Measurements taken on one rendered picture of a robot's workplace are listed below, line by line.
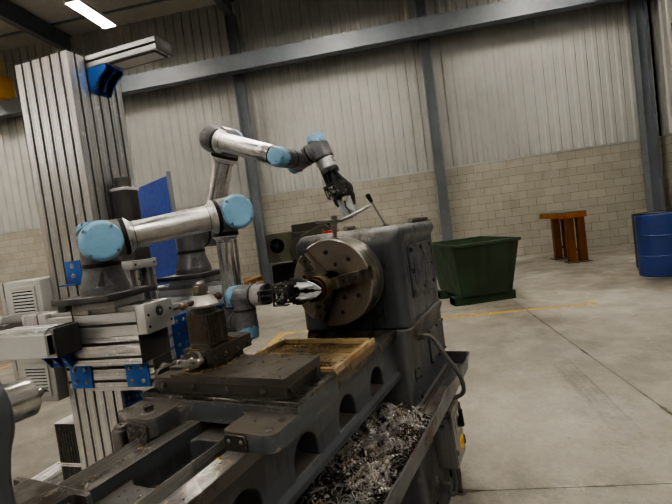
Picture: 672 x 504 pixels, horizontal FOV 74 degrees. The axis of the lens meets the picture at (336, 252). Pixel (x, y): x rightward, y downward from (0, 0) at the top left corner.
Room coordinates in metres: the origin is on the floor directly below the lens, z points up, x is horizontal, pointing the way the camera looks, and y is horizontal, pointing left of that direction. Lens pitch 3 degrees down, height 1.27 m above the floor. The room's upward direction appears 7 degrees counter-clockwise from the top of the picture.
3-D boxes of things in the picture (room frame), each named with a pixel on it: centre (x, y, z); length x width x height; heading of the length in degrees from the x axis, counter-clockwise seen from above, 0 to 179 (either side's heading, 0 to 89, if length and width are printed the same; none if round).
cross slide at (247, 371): (1.09, 0.30, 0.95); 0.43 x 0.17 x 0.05; 63
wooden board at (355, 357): (1.37, 0.14, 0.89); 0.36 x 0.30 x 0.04; 63
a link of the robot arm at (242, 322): (1.57, 0.35, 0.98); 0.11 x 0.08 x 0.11; 30
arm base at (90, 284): (1.46, 0.77, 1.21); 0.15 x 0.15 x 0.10
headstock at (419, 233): (2.00, -0.15, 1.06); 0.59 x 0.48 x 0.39; 153
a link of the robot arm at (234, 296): (1.55, 0.35, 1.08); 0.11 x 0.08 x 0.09; 63
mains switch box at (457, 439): (1.87, -0.40, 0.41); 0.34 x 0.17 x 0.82; 153
